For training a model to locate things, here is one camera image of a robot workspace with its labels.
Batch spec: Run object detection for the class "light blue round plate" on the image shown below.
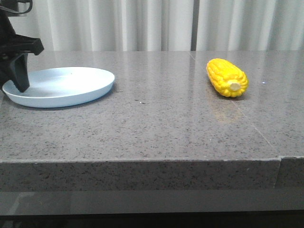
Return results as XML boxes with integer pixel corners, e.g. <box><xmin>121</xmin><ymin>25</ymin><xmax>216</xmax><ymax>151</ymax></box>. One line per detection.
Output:
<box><xmin>2</xmin><ymin>67</ymin><xmax>115</xmax><ymax>108</ymax></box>

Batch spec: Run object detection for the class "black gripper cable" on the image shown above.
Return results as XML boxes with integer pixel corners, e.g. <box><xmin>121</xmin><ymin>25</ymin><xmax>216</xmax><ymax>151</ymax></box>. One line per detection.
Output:
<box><xmin>0</xmin><ymin>0</ymin><xmax>33</xmax><ymax>15</ymax></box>

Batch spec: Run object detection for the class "white pleated curtain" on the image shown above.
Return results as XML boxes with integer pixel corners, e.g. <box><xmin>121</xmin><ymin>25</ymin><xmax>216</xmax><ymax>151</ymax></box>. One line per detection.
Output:
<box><xmin>10</xmin><ymin>0</ymin><xmax>304</xmax><ymax>51</ymax></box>

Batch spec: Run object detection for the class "yellow plastic corn cob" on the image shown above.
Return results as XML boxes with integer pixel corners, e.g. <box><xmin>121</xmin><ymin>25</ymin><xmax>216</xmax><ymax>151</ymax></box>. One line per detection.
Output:
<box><xmin>206</xmin><ymin>58</ymin><xmax>249</xmax><ymax>98</ymax></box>

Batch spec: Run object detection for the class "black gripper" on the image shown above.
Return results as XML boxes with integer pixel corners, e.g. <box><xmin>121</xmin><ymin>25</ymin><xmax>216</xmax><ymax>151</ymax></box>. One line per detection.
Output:
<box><xmin>0</xmin><ymin>10</ymin><xmax>44</xmax><ymax>93</ymax></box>

